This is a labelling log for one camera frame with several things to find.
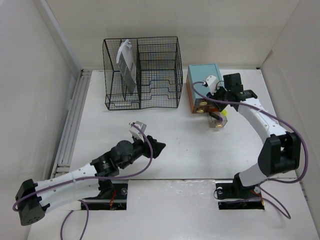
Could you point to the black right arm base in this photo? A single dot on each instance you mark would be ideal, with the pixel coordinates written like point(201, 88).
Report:
point(232, 195)

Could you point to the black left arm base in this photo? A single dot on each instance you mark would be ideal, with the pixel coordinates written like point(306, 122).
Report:
point(114, 198)

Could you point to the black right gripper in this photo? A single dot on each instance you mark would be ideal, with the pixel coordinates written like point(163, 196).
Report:
point(221, 89)

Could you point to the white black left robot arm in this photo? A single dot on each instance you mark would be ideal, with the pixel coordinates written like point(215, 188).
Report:
point(35, 199)

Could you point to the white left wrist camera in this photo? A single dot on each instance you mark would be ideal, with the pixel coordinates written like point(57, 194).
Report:
point(137, 130)

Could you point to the grey paper swatch booklet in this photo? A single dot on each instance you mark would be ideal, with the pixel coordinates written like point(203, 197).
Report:
point(127, 65)

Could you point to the purple cap black highlighter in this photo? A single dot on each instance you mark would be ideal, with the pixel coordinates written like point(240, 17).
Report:
point(215, 117)

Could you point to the yellow cap black highlighter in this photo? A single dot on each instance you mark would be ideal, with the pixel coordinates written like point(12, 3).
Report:
point(224, 113)

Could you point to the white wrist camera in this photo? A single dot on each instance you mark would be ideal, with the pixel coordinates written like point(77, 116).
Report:
point(211, 82)
point(137, 130)

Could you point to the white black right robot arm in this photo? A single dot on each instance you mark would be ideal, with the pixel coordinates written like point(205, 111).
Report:
point(280, 152)

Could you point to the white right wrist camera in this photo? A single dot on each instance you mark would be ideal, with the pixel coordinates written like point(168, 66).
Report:
point(211, 82)

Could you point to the aluminium rail left side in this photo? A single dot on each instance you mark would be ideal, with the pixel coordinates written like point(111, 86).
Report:
point(75, 108)

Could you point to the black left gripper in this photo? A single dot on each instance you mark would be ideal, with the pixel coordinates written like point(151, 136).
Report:
point(145, 146)

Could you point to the teal orange drawer box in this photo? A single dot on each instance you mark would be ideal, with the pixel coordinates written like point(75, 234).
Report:
point(194, 82)

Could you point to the black wire mesh organizer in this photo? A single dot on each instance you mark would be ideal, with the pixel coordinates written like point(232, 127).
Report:
point(159, 79)

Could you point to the clear plastic drawer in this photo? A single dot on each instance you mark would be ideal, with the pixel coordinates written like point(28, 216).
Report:
point(213, 124)
point(201, 102)
point(200, 110)

